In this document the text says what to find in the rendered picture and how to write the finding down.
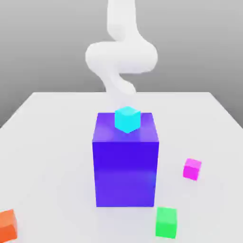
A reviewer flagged small cyan cube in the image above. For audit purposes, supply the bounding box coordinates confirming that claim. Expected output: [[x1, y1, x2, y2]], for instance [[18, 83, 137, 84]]
[[114, 106, 141, 134]]

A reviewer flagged small magenta cube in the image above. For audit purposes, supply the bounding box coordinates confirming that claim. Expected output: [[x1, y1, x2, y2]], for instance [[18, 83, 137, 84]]
[[182, 158, 202, 181]]

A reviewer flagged small green cube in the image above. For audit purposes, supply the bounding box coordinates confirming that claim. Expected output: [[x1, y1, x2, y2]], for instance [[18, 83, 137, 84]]
[[155, 206, 178, 239]]

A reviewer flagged small orange cube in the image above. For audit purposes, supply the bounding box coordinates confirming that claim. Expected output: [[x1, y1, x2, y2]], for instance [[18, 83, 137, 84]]
[[0, 208, 18, 243]]

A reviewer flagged large purple box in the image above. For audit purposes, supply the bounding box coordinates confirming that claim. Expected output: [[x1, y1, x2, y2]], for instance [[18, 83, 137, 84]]
[[92, 112, 159, 208]]

